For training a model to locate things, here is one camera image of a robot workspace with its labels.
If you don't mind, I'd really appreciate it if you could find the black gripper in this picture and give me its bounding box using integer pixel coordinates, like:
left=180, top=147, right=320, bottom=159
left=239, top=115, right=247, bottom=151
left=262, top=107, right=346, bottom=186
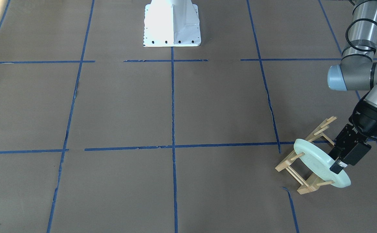
left=329, top=101, right=377, bottom=174

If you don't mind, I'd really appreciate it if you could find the light green ceramic plate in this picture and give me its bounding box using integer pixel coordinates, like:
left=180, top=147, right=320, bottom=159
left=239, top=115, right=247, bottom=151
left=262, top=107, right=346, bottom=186
left=294, top=139, right=351, bottom=188

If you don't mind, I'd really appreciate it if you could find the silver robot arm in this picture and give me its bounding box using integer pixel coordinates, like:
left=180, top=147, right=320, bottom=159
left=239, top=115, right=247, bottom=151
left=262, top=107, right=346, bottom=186
left=327, top=0, right=377, bottom=174

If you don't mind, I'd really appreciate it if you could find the wooden dish rack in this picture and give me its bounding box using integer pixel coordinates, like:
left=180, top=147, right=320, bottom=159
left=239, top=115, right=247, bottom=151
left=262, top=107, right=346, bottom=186
left=275, top=116, right=337, bottom=194

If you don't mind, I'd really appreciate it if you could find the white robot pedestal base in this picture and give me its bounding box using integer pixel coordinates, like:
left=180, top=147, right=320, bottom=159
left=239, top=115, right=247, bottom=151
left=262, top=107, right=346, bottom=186
left=143, top=0, right=202, bottom=47

